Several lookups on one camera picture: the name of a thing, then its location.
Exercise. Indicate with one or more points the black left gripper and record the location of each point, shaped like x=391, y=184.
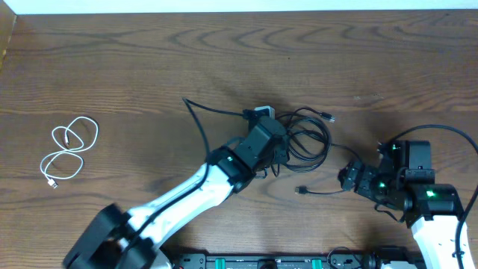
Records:
x=280, y=155

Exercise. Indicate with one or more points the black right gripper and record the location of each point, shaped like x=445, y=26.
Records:
x=369, y=172

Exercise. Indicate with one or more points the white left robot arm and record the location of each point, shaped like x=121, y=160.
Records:
x=133, y=238

